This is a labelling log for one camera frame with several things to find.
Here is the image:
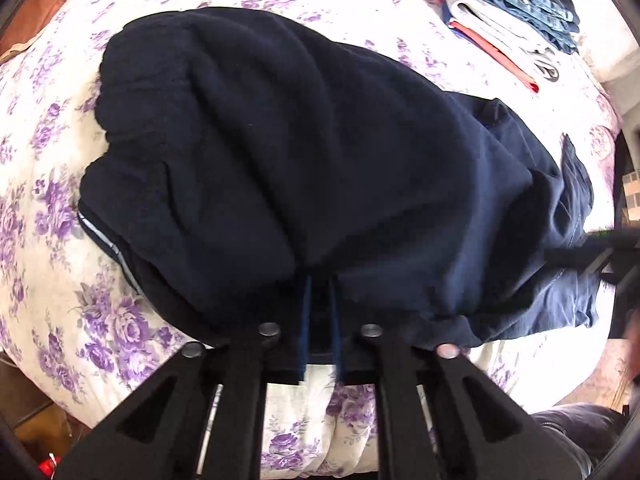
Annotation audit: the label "folded white and red garment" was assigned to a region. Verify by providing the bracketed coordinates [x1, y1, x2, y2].
[431, 0, 562, 94]

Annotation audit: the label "dark navy pants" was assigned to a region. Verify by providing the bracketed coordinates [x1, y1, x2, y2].
[77, 6, 602, 362]

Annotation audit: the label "brown patchwork cushion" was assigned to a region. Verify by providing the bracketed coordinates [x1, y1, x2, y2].
[0, 0, 117, 63]

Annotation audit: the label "purple floral bed blanket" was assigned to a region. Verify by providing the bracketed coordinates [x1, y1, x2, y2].
[0, 0, 626, 477]

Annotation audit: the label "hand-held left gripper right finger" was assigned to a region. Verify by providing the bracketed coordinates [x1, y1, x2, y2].
[327, 276, 593, 480]

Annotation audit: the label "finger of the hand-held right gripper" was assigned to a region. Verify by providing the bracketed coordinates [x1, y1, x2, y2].
[546, 229, 640, 276]

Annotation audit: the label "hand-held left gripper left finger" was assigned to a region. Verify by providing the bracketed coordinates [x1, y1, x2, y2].
[55, 276, 314, 480]

